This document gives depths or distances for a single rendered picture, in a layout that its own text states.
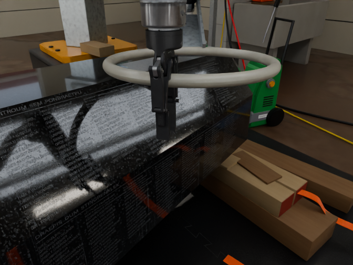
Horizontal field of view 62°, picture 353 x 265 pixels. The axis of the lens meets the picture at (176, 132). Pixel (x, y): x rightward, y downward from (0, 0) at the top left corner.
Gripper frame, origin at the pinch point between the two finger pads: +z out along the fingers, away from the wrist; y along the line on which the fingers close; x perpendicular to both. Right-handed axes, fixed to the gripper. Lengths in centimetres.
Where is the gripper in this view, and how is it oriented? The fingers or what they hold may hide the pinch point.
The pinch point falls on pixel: (166, 121)
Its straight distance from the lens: 67.6
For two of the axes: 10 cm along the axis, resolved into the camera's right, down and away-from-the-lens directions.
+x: -9.6, -1.1, 2.5
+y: 2.7, -4.1, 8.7
